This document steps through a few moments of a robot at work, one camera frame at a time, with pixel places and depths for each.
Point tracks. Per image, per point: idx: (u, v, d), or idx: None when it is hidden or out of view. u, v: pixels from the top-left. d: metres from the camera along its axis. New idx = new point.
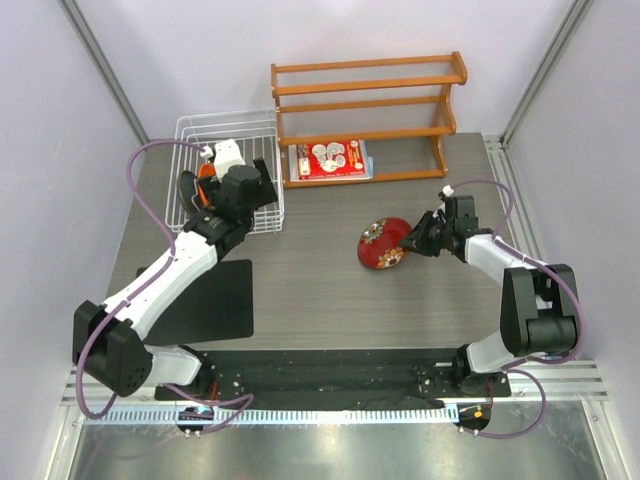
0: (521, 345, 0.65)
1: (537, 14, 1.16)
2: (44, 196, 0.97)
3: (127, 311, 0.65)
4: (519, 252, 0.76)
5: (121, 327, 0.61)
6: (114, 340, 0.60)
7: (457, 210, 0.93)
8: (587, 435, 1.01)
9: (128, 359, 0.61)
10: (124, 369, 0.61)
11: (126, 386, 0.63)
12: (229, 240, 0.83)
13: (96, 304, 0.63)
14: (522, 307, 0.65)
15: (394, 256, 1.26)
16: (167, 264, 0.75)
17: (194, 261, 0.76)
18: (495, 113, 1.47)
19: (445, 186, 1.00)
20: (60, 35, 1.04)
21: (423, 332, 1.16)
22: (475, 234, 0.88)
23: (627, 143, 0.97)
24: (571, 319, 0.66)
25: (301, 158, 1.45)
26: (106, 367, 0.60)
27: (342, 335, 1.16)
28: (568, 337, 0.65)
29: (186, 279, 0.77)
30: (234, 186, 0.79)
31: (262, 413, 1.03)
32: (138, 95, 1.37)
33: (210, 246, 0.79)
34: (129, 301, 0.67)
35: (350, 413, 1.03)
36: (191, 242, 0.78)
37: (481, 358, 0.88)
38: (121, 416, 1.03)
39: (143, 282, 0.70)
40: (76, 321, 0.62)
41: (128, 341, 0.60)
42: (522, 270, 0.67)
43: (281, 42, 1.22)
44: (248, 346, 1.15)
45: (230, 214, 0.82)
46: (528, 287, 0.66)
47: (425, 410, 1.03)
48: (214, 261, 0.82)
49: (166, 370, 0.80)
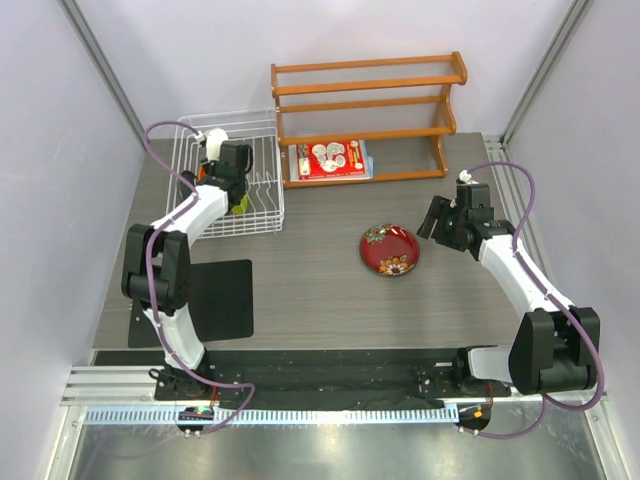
0: (531, 387, 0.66)
1: (537, 14, 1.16)
2: (44, 196, 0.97)
3: (173, 226, 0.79)
4: (545, 283, 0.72)
5: (172, 235, 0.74)
6: (170, 245, 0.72)
7: (472, 199, 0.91)
8: (587, 435, 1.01)
9: (182, 263, 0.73)
10: (179, 274, 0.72)
11: (179, 297, 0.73)
12: (234, 194, 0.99)
13: (144, 225, 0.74)
14: (537, 356, 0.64)
15: (397, 265, 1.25)
16: (194, 202, 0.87)
17: (214, 201, 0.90)
18: (495, 113, 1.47)
19: (462, 171, 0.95)
20: (60, 35, 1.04)
21: (422, 332, 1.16)
22: (495, 235, 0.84)
23: (628, 143, 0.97)
24: (586, 365, 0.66)
25: (301, 158, 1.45)
26: (163, 278, 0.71)
27: (342, 335, 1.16)
28: (579, 380, 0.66)
29: (207, 216, 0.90)
30: (233, 150, 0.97)
31: (261, 413, 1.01)
32: (138, 95, 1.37)
33: (224, 193, 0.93)
34: (174, 220, 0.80)
35: (350, 413, 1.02)
36: (208, 191, 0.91)
37: (483, 366, 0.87)
38: (121, 416, 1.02)
39: (180, 211, 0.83)
40: (130, 242, 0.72)
41: (182, 242, 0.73)
42: (545, 318, 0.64)
43: (281, 42, 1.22)
44: (249, 345, 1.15)
45: (231, 174, 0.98)
46: (549, 336, 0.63)
47: (425, 410, 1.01)
48: (226, 207, 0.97)
49: (184, 328, 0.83)
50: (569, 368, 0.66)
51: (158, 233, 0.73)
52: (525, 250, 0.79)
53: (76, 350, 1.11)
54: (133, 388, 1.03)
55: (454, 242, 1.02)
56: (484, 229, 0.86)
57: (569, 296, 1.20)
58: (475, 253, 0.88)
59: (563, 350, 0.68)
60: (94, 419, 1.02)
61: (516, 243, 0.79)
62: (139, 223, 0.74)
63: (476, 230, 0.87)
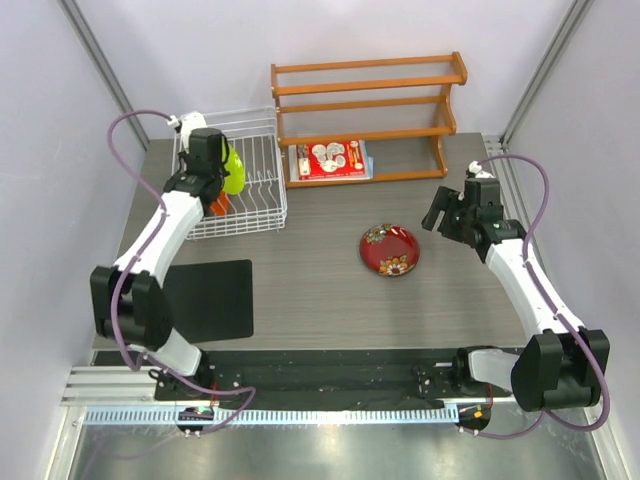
0: (533, 404, 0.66)
1: (537, 15, 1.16)
2: (45, 197, 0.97)
3: (140, 265, 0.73)
4: (554, 300, 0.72)
5: (140, 277, 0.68)
6: (138, 292, 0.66)
7: (481, 197, 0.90)
8: (587, 435, 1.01)
9: (154, 306, 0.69)
10: (152, 319, 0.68)
11: (157, 337, 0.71)
12: (209, 194, 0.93)
13: (108, 268, 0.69)
14: (543, 376, 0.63)
15: (397, 265, 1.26)
16: (162, 220, 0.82)
17: (184, 214, 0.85)
18: (496, 113, 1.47)
19: (472, 164, 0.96)
20: (61, 36, 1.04)
21: (421, 332, 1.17)
22: (504, 237, 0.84)
23: (627, 143, 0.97)
24: (591, 387, 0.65)
25: (301, 158, 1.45)
26: (136, 323, 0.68)
27: (342, 335, 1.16)
28: (581, 399, 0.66)
29: (181, 231, 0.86)
30: (202, 143, 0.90)
31: (262, 413, 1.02)
32: (138, 94, 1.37)
33: (195, 199, 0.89)
34: (140, 257, 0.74)
35: (350, 413, 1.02)
36: (176, 199, 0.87)
37: (485, 368, 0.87)
38: (121, 416, 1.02)
39: (147, 238, 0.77)
40: (97, 288, 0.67)
41: (151, 286, 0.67)
42: (553, 340, 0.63)
43: (281, 42, 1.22)
44: (249, 345, 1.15)
45: (205, 171, 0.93)
46: (556, 360, 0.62)
47: (425, 410, 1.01)
48: (199, 214, 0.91)
49: (174, 350, 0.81)
50: (572, 387, 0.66)
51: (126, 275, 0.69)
52: (536, 263, 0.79)
53: (76, 350, 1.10)
54: (133, 388, 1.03)
55: (461, 235, 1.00)
56: (493, 231, 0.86)
57: (569, 296, 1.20)
58: (483, 254, 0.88)
59: (567, 367, 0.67)
60: (94, 419, 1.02)
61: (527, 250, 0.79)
62: (102, 266, 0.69)
63: (485, 232, 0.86)
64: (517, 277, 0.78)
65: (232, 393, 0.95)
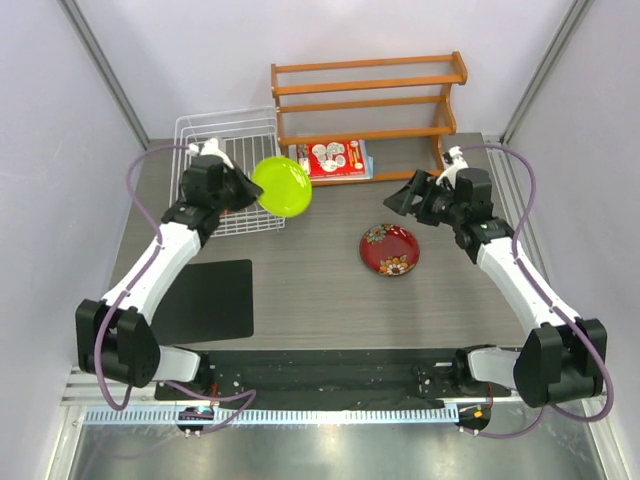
0: (539, 400, 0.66)
1: (537, 14, 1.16)
2: (44, 196, 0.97)
3: (129, 300, 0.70)
4: (549, 294, 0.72)
5: (128, 315, 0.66)
6: (124, 328, 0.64)
7: (472, 196, 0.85)
8: (587, 435, 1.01)
9: (139, 346, 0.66)
10: (137, 361, 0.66)
11: (141, 377, 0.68)
12: (208, 225, 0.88)
13: (97, 302, 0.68)
14: (547, 372, 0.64)
15: (397, 265, 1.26)
16: (155, 253, 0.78)
17: (179, 249, 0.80)
18: (496, 113, 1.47)
19: (454, 148, 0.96)
20: (61, 37, 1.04)
21: (420, 332, 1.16)
22: (491, 237, 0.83)
23: (627, 143, 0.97)
24: (593, 376, 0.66)
25: (301, 158, 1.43)
26: (120, 359, 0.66)
27: (342, 335, 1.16)
28: (584, 388, 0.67)
29: (175, 265, 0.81)
30: (202, 174, 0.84)
31: (261, 413, 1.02)
32: (138, 94, 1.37)
33: (192, 232, 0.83)
34: (129, 291, 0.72)
35: (350, 413, 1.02)
36: (173, 231, 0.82)
37: (486, 369, 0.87)
38: (121, 416, 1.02)
39: (138, 271, 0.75)
40: (83, 324, 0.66)
41: (136, 325, 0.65)
42: (551, 334, 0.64)
43: (281, 42, 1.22)
44: (250, 345, 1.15)
45: (204, 201, 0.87)
46: (557, 354, 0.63)
47: (425, 410, 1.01)
48: (198, 246, 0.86)
49: (168, 364, 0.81)
50: (575, 378, 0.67)
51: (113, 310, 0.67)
52: (526, 257, 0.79)
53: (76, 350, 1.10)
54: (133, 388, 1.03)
55: (433, 219, 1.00)
56: (481, 232, 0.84)
57: (569, 297, 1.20)
58: (473, 254, 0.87)
59: (568, 360, 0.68)
60: (94, 419, 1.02)
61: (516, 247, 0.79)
62: (90, 299, 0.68)
63: (474, 234, 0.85)
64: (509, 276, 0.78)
65: (232, 398, 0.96)
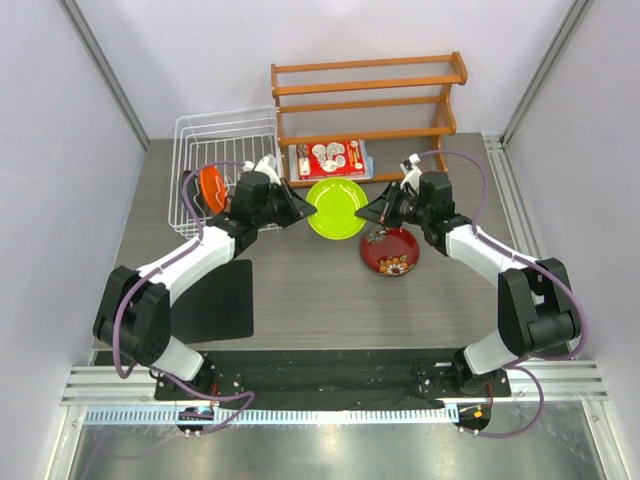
0: (526, 346, 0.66)
1: (537, 15, 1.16)
2: (44, 197, 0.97)
3: (161, 276, 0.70)
4: (507, 248, 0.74)
5: (154, 289, 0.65)
6: (148, 298, 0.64)
7: (435, 198, 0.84)
8: (587, 435, 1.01)
9: (157, 321, 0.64)
10: (151, 334, 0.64)
11: (146, 354, 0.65)
12: (244, 240, 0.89)
13: (130, 271, 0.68)
14: (523, 310, 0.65)
15: (397, 265, 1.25)
16: (194, 246, 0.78)
17: (218, 248, 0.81)
18: (496, 113, 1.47)
19: (411, 155, 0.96)
20: (61, 37, 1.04)
21: (411, 332, 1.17)
22: (454, 228, 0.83)
23: (627, 143, 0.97)
24: (568, 311, 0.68)
25: (301, 158, 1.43)
26: (132, 330, 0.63)
27: (341, 335, 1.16)
28: (567, 328, 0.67)
29: (209, 264, 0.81)
30: (247, 192, 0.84)
31: (262, 413, 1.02)
32: (138, 94, 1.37)
33: (231, 243, 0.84)
34: (162, 269, 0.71)
35: (350, 413, 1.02)
36: (215, 232, 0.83)
37: (481, 358, 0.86)
38: (121, 416, 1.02)
39: (174, 255, 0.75)
40: (110, 285, 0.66)
41: (160, 300, 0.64)
42: (517, 274, 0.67)
43: (281, 43, 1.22)
44: (249, 346, 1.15)
45: (247, 216, 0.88)
46: (526, 289, 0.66)
47: (425, 410, 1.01)
48: (231, 255, 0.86)
49: (170, 359, 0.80)
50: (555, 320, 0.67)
51: (143, 283, 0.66)
52: (485, 232, 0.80)
53: (76, 350, 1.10)
54: (132, 388, 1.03)
55: (399, 222, 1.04)
56: (445, 228, 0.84)
57: None
58: (442, 250, 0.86)
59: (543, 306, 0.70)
60: (94, 419, 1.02)
61: (474, 225, 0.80)
62: (124, 266, 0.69)
63: (439, 232, 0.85)
64: (468, 244, 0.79)
65: (233, 398, 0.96)
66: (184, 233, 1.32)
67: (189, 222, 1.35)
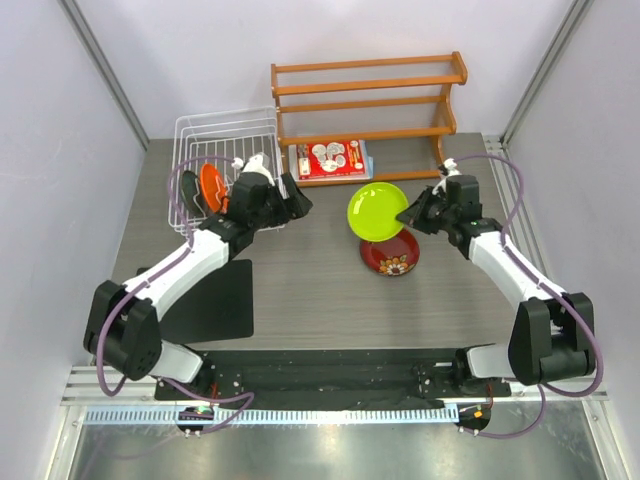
0: (533, 377, 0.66)
1: (537, 15, 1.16)
2: (44, 196, 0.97)
3: (146, 291, 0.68)
4: (536, 274, 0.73)
5: (140, 306, 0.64)
6: (134, 315, 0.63)
7: (462, 197, 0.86)
8: (587, 435, 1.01)
9: (143, 337, 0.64)
10: (138, 352, 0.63)
11: (137, 371, 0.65)
12: (239, 242, 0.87)
13: (116, 285, 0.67)
14: (538, 344, 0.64)
15: (398, 265, 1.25)
16: (184, 255, 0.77)
17: (210, 254, 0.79)
18: (496, 113, 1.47)
19: (448, 161, 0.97)
20: (60, 37, 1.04)
21: (415, 333, 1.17)
22: (482, 230, 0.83)
23: (627, 143, 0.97)
24: (584, 351, 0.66)
25: (301, 158, 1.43)
26: (120, 347, 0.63)
27: (341, 335, 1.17)
28: (579, 366, 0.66)
29: (200, 271, 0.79)
30: (246, 191, 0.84)
31: (262, 413, 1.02)
32: (138, 94, 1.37)
33: (225, 245, 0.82)
34: (149, 283, 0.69)
35: (350, 413, 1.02)
36: (206, 237, 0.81)
37: (483, 364, 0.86)
38: (120, 416, 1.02)
39: (161, 268, 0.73)
40: (97, 300, 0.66)
41: (147, 317, 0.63)
42: (539, 306, 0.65)
43: (281, 42, 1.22)
44: (249, 345, 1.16)
45: (243, 216, 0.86)
46: (546, 325, 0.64)
47: (425, 410, 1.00)
48: (224, 260, 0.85)
49: (170, 363, 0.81)
50: (569, 356, 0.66)
51: (130, 298, 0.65)
52: (514, 246, 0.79)
53: (76, 350, 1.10)
54: (132, 388, 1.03)
55: (432, 228, 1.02)
56: (472, 228, 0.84)
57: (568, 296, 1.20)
58: (465, 252, 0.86)
59: (559, 339, 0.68)
60: (94, 419, 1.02)
61: (504, 236, 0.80)
62: (111, 281, 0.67)
63: (464, 231, 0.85)
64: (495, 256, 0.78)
65: (231, 400, 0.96)
66: (184, 234, 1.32)
67: (189, 222, 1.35)
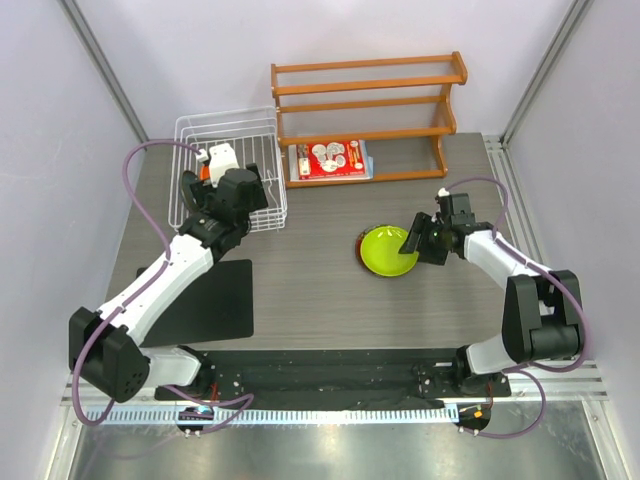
0: (523, 353, 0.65)
1: (537, 15, 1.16)
2: (44, 196, 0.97)
3: (122, 317, 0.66)
4: (521, 254, 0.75)
5: (117, 334, 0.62)
6: (110, 346, 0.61)
7: (453, 207, 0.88)
8: (587, 435, 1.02)
9: (124, 363, 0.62)
10: (122, 378, 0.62)
11: (124, 393, 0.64)
12: (224, 242, 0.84)
13: (91, 312, 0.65)
14: (525, 317, 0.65)
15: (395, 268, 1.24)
16: (163, 268, 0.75)
17: (192, 264, 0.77)
18: (496, 113, 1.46)
19: (440, 190, 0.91)
20: (60, 38, 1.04)
21: (419, 332, 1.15)
22: (475, 230, 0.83)
23: (626, 143, 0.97)
24: (575, 327, 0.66)
25: (301, 158, 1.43)
26: (103, 374, 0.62)
27: (343, 335, 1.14)
28: (571, 343, 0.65)
29: (181, 283, 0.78)
30: (232, 188, 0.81)
31: (262, 413, 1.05)
32: (137, 94, 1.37)
33: (205, 250, 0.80)
34: (124, 307, 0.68)
35: (350, 413, 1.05)
36: (185, 244, 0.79)
37: (482, 361, 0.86)
38: (121, 416, 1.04)
39: (137, 288, 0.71)
40: (73, 330, 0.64)
41: (123, 346, 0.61)
42: (526, 279, 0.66)
43: (281, 42, 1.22)
44: (250, 345, 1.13)
45: (228, 215, 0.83)
46: (532, 298, 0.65)
47: (425, 410, 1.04)
48: (209, 264, 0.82)
49: (162, 373, 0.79)
50: (561, 334, 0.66)
51: (104, 327, 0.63)
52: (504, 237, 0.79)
53: None
54: None
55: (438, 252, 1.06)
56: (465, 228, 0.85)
57: None
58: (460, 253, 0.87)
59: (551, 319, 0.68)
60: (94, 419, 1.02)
61: (494, 230, 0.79)
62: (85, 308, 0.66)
63: (459, 232, 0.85)
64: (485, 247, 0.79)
65: (230, 403, 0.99)
66: None
67: None
